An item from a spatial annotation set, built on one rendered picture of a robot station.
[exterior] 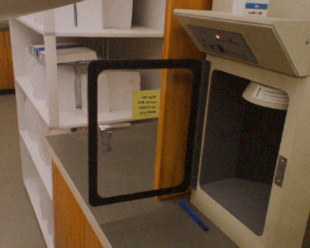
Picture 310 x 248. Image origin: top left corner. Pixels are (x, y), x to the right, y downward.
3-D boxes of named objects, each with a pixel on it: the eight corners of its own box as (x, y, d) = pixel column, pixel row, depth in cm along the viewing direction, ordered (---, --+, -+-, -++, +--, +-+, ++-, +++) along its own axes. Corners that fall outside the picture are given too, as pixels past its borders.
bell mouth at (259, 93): (277, 88, 97) (281, 68, 95) (334, 106, 83) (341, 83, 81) (227, 93, 89) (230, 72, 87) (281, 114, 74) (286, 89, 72)
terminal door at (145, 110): (188, 190, 105) (203, 59, 91) (88, 208, 94) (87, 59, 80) (188, 189, 106) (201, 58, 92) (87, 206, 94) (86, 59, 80)
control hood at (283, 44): (206, 50, 92) (210, 10, 89) (308, 77, 66) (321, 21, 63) (169, 51, 87) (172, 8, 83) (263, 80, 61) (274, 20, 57)
